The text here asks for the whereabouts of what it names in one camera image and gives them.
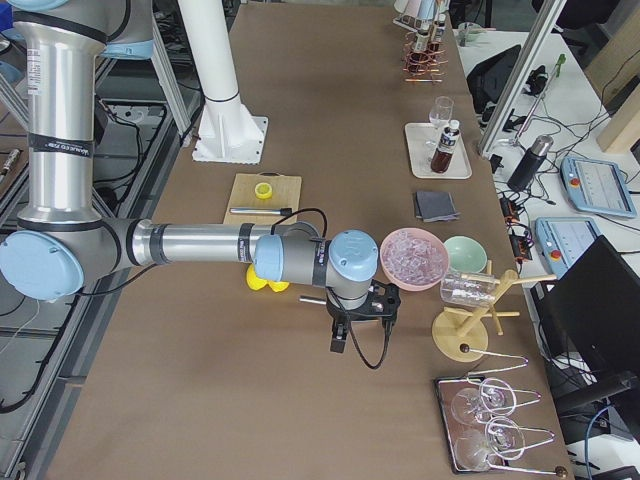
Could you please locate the green empty bowl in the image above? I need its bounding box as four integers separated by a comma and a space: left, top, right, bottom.
444, 236, 488, 273

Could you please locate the wine glass near lower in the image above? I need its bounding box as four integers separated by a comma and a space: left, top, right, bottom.
454, 417, 524, 472

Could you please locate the black monitor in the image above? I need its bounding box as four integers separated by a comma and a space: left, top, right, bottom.
540, 236, 639, 389

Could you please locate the yellow lemon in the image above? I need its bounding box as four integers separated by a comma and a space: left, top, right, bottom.
268, 280, 290, 293
245, 264, 269, 291

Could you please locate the yellow lemon lower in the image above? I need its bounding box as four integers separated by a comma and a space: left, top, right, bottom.
268, 280, 290, 293

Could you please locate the teach pendant upper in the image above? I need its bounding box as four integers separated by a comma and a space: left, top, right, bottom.
560, 156, 637, 218

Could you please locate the lemon half slice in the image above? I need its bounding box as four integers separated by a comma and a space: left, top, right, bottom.
254, 182, 273, 200

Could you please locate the black glass tray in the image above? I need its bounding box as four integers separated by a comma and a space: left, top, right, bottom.
434, 377, 527, 475

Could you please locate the clear wine glass on tray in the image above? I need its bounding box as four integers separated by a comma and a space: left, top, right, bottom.
425, 96, 454, 153

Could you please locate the tea bottle side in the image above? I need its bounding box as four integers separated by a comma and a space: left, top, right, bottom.
432, 14, 446, 52

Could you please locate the black thermos bottle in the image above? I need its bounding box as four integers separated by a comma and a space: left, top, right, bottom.
507, 135, 554, 192

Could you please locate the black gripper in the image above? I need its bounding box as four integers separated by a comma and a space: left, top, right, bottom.
326, 289, 370, 353

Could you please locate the tea bottle rear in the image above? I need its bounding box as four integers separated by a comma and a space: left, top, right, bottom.
413, 28, 430, 61

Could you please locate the bamboo cutting board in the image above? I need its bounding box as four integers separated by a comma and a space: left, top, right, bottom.
223, 173, 302, 225

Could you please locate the white pedestal column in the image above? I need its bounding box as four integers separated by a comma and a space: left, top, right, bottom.
179, 0, 268, 165

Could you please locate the yellow lemon upper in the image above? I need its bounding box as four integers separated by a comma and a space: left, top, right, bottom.
245, 264, 269, 291

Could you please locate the clear glass mug on rack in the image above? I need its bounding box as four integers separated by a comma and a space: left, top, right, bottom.
440, 271, 499, 307

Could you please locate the wooden cup rack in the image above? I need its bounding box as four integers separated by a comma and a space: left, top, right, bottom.
431, 261, 556, 362

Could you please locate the cream rabbit tray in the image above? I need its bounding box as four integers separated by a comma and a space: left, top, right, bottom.
404, 122, 472, 180

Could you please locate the pink bowl of ice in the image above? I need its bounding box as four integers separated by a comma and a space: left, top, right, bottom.
380, 228, 449, 292

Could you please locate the steel ice scoop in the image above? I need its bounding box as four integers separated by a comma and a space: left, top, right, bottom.
298, 295, 327, 305

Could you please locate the copper wire bottle basket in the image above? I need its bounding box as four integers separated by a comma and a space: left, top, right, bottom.
402, 19, 447, 84

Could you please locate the tea bottle taken to tray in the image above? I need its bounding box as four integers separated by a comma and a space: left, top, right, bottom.
430, 119, 460, 173

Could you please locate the wine glass near upper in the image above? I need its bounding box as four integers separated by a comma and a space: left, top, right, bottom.
450, 378, 516, 425

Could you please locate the black camera cable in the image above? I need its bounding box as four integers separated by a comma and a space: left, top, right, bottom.
339, 294, 394, 371

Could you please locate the teach pendant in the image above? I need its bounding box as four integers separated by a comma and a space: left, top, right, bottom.
560, 156, 637, 218
534, 217, 601, 278

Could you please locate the wire glass holder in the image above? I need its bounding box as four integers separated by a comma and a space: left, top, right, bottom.
464, 351, 568, 479

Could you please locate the teach pendant lower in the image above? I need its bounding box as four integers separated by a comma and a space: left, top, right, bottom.
534, 217, 601, 278

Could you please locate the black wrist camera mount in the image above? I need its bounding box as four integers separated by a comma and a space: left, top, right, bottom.
363, 279, 401, 322

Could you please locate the steel muddler with black tip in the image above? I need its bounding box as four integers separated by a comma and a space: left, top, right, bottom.
229, 207, 293, 217

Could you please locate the grey folded cloth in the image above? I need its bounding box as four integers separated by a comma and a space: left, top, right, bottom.
414, 191, 459, 222

